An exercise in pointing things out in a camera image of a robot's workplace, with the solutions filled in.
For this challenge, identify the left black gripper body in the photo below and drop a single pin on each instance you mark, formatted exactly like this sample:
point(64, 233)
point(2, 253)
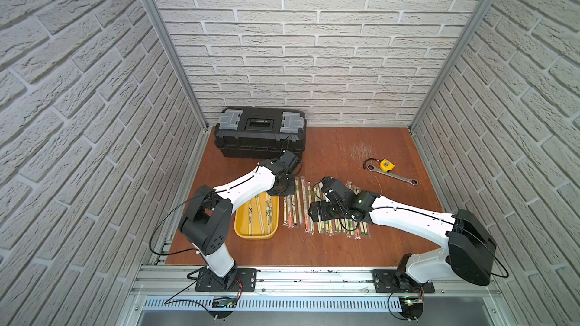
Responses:
point(280, 186)

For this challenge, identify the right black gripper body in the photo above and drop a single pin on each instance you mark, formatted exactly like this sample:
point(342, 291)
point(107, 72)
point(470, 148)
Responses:
point(327, 211)

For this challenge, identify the chopsticks pair twelfth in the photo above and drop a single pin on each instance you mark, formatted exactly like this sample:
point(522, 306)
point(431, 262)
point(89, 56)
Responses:
point(292, 214)

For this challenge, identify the chopsticks pair thirteenth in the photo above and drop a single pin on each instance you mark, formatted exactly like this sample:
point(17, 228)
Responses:
point(286, 215)

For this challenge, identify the yellow plastic storage box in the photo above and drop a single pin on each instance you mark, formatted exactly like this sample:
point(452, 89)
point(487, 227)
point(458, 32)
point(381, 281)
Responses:
point(240, 223)

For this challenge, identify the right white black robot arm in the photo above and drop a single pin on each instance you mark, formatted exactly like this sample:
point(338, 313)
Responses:
point(465, 248)

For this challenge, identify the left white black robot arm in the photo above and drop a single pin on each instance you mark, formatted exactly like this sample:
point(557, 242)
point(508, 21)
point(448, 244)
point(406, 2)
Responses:
point(206, 221)

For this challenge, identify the wrapped chopsticks pile in box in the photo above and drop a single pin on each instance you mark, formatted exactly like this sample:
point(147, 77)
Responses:
point(260, 212)

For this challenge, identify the black plastic toolbox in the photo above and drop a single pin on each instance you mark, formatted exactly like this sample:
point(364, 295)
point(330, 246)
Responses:
point(260, 133)

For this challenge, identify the silver metal wrench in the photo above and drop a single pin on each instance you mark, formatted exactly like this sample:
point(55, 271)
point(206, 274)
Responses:
point(374, 169)

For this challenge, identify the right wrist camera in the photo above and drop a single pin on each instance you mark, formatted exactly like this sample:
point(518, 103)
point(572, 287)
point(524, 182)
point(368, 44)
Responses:
point(335, 189)

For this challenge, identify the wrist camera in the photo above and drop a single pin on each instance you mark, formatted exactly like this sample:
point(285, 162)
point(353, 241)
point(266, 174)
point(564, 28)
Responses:
point(287, 163)
point(335, 189)

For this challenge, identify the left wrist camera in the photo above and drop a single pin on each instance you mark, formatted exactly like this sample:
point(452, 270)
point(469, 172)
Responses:
point(287, 163)

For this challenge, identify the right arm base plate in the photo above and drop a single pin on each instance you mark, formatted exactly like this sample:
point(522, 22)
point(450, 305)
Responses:
point(388, 281)

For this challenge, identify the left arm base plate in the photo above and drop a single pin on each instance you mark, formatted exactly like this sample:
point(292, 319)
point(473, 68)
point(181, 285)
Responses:
point(237, 280)

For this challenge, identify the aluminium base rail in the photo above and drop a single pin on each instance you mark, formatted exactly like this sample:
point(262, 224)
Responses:
point(302, 289)

